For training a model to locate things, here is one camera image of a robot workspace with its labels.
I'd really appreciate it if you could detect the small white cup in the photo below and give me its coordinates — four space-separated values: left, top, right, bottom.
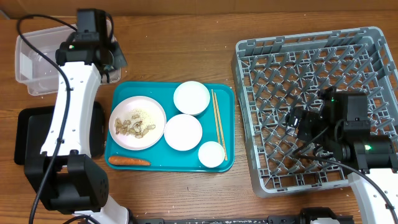
198 141 226 168

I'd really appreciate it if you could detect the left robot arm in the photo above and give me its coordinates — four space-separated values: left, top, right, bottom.
24 9 134 223

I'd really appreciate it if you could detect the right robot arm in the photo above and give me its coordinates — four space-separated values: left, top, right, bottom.
285 86 397 223

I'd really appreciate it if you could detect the grey dishwasher rack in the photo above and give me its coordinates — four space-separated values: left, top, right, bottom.
231 27 397 198

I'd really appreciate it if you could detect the clear plastic bin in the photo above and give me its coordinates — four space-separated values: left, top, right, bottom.
14 23 121 96

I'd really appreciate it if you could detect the right wooden chopstick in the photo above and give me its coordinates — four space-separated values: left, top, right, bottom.
213 91 228 161

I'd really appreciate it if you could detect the wooden chopstick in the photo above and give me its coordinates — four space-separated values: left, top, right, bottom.
211 89 221 144
213 91 228 161

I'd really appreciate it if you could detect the left wooden chopstick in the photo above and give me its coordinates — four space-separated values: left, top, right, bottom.
211 89 221 144

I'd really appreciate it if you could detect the white plate with food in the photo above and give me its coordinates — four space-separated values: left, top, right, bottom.
109 96 166 151

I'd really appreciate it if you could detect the peanut shells and rice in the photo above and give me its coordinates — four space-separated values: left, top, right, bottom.
114 109 156 139

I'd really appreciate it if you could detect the teal serving tray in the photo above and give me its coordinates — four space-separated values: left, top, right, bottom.
104 82 235 172

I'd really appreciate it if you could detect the black plastic bin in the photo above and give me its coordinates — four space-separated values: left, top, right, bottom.
14 101 105 165

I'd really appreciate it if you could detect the white bowl upper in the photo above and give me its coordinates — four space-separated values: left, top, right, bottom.
173 81 210 116

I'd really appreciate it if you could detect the white bowl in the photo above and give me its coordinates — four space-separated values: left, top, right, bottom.
164 114 203 151
173 81 210 116

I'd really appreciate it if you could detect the white bowl middle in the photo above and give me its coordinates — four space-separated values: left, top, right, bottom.
164 114 203 151

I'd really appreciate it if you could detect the orange carrot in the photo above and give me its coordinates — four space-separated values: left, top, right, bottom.
108 156 151 166

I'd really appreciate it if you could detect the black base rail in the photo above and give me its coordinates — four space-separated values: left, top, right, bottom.
133 207 354 224

